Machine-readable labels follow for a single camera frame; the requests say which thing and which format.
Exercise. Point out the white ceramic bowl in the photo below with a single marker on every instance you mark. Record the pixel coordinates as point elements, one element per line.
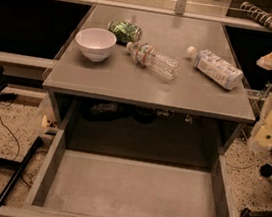
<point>95,44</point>

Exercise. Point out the black bar on floor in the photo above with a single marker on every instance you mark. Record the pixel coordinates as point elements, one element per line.
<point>18,169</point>

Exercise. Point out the open grey top drawer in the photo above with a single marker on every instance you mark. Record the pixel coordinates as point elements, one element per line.
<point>74,183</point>

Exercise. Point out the white labelled drink bottle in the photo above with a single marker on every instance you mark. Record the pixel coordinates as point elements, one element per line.
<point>216,68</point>

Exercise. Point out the green crushed soda can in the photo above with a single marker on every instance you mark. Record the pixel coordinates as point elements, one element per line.
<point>125,32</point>

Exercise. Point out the grey cabinet with top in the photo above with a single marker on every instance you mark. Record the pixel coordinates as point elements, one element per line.
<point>119,79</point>

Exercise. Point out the clear plastic water bottle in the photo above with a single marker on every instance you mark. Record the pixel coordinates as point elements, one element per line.
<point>157,62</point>

